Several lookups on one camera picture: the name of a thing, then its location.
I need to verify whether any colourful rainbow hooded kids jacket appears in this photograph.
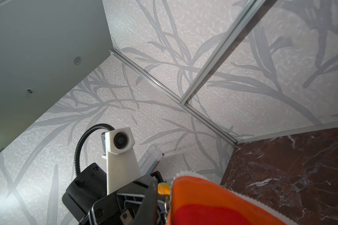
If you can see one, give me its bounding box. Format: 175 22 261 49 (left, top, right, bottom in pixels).
158 171 295 225

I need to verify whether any left black corrugated cable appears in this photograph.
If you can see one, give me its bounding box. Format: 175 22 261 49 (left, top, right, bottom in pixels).
74 123 115 177

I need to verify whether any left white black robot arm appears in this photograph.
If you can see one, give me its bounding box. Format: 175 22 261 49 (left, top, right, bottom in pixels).
62 163 163 225

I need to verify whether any clear acrylic wall shelf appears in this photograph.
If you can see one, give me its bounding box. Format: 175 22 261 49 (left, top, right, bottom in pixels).
138 145 165 176

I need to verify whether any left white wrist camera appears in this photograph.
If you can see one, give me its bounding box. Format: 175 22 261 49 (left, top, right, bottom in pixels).
101 127 141 195

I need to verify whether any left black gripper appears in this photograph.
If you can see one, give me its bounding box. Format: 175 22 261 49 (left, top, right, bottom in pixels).
78 174 158 225

